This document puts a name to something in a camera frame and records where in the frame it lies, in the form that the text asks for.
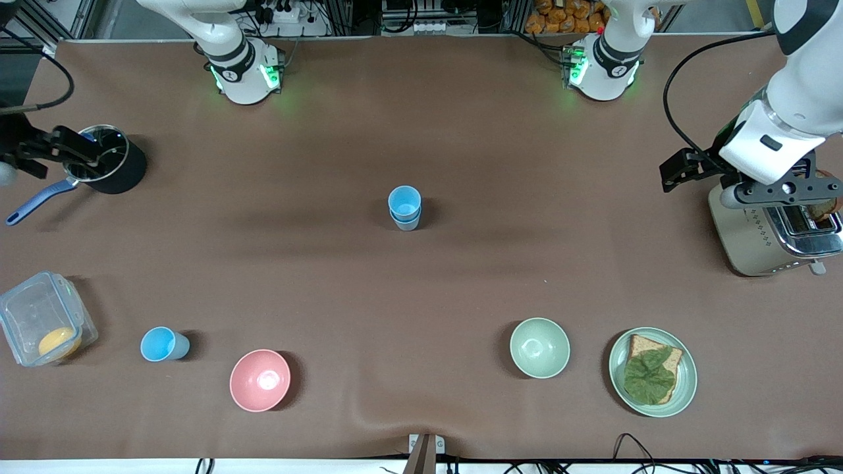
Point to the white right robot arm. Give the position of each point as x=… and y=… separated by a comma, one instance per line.
x=237, y=62

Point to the white socket strip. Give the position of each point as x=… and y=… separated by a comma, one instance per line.
x=431, y=27

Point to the blue cup with white filling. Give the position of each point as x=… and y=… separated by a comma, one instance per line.
x=406, y=225

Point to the pale green bowl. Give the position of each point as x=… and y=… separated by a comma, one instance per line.
x=540, y=347

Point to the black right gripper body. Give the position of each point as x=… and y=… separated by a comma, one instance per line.
x=14, y=139

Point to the blue plastic cup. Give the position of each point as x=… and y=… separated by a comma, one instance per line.
x=404, y=199
x=161, y=344

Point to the pile of orange buns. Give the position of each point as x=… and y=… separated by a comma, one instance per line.
x=566, y=16

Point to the brown bread slice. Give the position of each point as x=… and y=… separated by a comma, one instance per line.
x=672, y=359

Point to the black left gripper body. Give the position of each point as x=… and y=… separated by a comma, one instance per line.
x=712, y=160

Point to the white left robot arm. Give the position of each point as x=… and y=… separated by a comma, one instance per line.
x=800, y=99

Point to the glass pot lid blue knob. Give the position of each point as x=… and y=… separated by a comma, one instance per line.
x=108, y=164

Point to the white power strip with plugs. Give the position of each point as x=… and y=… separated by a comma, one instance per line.
x=284, y=13

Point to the beige and steel toaster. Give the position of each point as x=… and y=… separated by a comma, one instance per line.
x=741, y=240

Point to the pale green plate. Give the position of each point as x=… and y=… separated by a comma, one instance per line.
x=685, y=382

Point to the clear plastic food container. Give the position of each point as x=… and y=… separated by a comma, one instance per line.
x=36, y=316

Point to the pink bowl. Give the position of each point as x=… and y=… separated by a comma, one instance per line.
x=260, y=380

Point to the brown toast slice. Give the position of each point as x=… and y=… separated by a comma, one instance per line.
x=826, y=209

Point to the orange fruit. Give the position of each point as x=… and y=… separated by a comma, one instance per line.
x=58, y=341

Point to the green lettuce leaf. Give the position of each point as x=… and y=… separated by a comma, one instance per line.
x=649, y=376

